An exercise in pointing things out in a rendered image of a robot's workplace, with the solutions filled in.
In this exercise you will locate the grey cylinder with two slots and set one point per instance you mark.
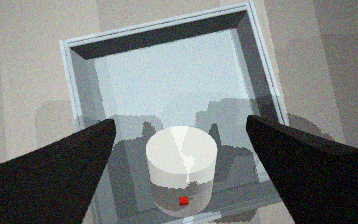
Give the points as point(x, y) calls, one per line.
point(181, 164)

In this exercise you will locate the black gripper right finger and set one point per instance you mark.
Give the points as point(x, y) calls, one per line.
point(316, 178)

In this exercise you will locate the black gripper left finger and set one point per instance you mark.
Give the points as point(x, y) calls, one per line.
point(56, 183)

